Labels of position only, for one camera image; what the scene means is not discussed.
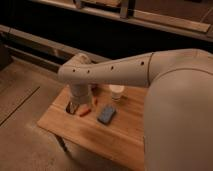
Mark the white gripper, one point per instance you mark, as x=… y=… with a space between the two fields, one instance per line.
x=80 y=94

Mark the black metal table leg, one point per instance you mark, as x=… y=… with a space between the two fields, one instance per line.
x=61 y=143

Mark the white ceramic cup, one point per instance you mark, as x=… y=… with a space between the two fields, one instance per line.
x=116 y=91

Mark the black rectangular block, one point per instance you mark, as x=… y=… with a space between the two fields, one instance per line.
x=72 y=108

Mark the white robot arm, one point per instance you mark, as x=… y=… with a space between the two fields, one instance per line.
x=178 y=108

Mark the red chili pepper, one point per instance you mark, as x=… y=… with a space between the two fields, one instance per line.
x=86 y=110

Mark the blue sponge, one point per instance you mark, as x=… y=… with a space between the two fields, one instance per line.
x=106 y=114

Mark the wooden table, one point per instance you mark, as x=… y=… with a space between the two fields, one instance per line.
x=121 y=141

